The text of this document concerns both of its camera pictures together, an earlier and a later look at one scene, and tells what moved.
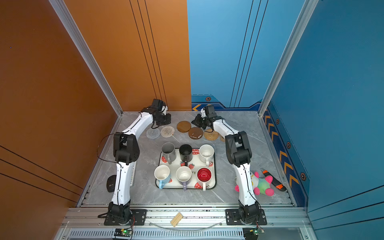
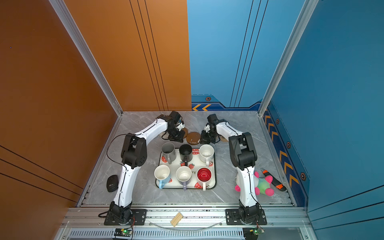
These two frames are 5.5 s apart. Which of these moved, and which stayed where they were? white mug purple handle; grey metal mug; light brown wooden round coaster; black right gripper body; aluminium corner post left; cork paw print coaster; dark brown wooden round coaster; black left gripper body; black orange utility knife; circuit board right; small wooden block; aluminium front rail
Moved: black left gripper body; light brown wooden round coaster; dark brown wooden round coaster; black right gripper body
Stayed: white mug purple handle; grey metal mug; circuit board right; aluminium front rail; small wooden block; cork paw print coaster; aluminium corner post left; black orange utility knife
